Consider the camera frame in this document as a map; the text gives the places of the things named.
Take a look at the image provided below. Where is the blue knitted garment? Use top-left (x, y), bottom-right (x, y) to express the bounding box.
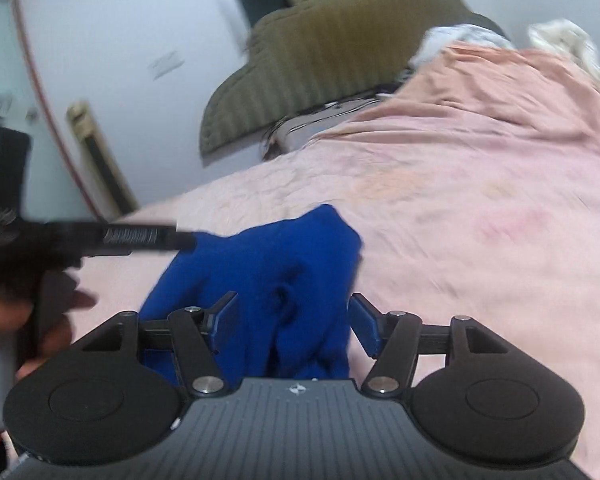
top-left (140, 205), bottom-right (362, 387)

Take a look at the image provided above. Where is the person's left hand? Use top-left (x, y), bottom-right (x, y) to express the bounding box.
top-left (0, 287), bottom-right (97, 430)

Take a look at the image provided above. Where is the gold tower air conditioner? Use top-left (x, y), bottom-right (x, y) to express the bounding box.
top-left (66, 101), bottom-right (138, 218)

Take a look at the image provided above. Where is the frosted glass sliding door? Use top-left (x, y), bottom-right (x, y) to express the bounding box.
top-left (0, 0), bottom-right (93, 220)

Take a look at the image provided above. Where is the striped grey pillow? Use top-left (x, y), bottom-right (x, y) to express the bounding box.
top-left (261, 96), bottom-right (380, 160)

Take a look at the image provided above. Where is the white crumpled blanket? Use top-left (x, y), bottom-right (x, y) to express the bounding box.
top-left (408, 24), bottom-right (515, 70)

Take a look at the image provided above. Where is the olive green quilted headboard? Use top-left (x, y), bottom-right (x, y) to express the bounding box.
top-left (199, 0), bottom-right (502, 156)

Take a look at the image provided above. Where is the cream crumpled cloth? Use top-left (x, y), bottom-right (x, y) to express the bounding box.
top-left (527, 18), bottom-right (600, 87)

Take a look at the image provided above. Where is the white wall socket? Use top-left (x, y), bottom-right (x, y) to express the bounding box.
top-left (148, 51), bottom-right (184, 80)

